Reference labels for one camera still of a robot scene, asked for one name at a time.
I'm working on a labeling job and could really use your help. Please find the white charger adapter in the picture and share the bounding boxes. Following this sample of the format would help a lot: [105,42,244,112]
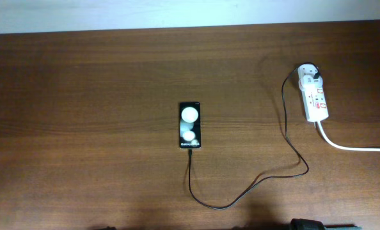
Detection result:
[297,64,323,91]

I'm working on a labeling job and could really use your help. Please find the black charger cable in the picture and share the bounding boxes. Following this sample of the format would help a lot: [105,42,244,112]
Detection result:
[187,61,322,210]

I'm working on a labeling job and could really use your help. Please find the white power strip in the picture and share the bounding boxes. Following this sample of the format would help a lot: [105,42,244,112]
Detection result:
[297,63,329,123]

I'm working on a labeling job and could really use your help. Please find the white power strip cord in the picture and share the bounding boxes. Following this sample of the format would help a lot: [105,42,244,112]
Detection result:
[315,120,380,153]

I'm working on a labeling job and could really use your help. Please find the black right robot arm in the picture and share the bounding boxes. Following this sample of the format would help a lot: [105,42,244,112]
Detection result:
[289,218,363,230]

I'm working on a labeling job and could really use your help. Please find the black Galaxy flip phone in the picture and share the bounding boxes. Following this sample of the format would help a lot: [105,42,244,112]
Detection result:
[178,102,202,149]

